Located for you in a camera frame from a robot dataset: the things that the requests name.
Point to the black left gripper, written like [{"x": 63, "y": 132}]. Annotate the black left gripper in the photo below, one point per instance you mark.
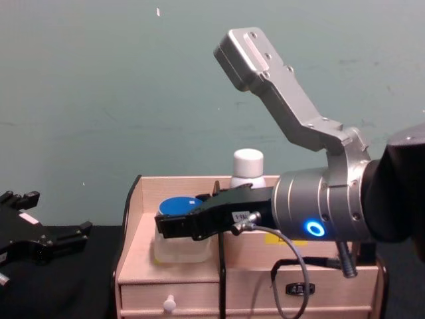
[{"x": 23, "y": 239}]

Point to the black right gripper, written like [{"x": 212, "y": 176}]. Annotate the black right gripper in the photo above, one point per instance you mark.
[{"x": 229, "y": 206}]

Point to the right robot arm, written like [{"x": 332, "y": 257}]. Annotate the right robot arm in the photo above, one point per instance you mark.
[{"x": 299, "y": 206}]

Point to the clear jar with blue lid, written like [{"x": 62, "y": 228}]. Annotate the clear jar with blue lid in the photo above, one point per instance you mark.
[{"x": 182, "y": 252}]

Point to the pale wooden drawer organizer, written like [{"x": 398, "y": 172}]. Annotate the pale wooden drawer organizer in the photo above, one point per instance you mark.
[{"x": 186, "y": 274}]

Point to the black table cloth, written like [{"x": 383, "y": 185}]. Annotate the black table cloth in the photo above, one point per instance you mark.
[{"x": 83, "y": 282}]

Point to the white bottle with white cap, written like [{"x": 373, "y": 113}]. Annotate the white bottle with white cap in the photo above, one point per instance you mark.
[{"x": 247, "y": 163}]

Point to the thin black upright bar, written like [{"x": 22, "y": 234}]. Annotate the thin black upright bar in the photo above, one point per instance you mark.
[{"x": 222, "y": 282}]

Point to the yellow sticker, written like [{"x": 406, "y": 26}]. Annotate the yellow sticker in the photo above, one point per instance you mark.
[{"x": 275, "y": 240}]

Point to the white drawer knob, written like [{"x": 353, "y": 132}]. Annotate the white drawer knob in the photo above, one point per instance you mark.
[{"x": 169, "y": 303}]

